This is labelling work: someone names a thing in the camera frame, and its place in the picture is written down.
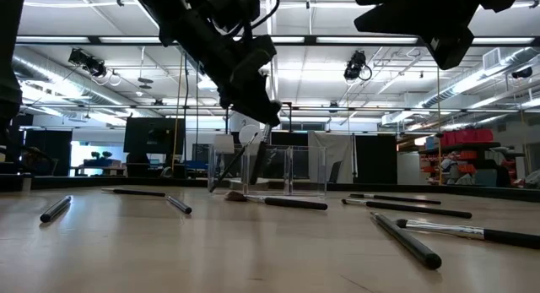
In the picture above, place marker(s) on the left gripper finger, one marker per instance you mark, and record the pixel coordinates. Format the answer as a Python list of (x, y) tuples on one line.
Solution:
[(270, 113)]

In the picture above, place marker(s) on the thin black makeup brush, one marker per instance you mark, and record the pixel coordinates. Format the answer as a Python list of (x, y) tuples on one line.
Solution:
[(422, 209), (230, 166), (139, 192), (180, 205), (455, 231), (407, 241)]

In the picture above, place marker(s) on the fan-head makeup brush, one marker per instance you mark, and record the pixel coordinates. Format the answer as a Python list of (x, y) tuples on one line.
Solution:
[(401, 198), (295, 204)]

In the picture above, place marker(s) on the short black pen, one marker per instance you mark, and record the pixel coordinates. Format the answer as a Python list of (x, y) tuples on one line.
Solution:
[(55, 209)]

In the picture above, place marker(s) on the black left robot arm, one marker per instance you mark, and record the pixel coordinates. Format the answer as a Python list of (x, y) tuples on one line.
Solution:
[(185, 27)]

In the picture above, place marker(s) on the white square sign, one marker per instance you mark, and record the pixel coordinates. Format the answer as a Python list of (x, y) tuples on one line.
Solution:
[(223, 144)]

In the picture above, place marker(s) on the clear acrylic organizer box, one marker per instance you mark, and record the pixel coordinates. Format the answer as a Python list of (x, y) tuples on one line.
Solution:
[(304, 170)]

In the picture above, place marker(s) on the black overhead crossbeam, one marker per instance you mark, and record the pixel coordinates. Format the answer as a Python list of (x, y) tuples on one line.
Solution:
[(310, 40)]

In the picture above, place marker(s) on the grey curtain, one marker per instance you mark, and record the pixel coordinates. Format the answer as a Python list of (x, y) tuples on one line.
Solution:
[(333, 153)]

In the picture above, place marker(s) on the storage shelf with red bins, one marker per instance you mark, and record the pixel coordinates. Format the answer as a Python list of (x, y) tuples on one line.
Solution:
[(464, 137)]

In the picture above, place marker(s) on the black panel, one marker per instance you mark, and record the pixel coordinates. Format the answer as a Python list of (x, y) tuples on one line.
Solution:
[(375, 158)]

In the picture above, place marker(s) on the black cabinet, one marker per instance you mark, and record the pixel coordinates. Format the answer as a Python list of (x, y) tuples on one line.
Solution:
[(48, 151)]

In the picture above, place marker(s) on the black ceiling camera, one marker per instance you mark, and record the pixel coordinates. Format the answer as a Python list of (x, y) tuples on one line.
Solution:
[(356, 63), (90, 65)]

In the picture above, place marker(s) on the silver ceiling duct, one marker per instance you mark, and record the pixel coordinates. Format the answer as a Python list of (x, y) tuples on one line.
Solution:
[(42, 75), (506, 63)]

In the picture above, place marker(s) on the black wall monitor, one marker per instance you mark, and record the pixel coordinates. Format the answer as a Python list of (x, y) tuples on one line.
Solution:
[(154, 134)]

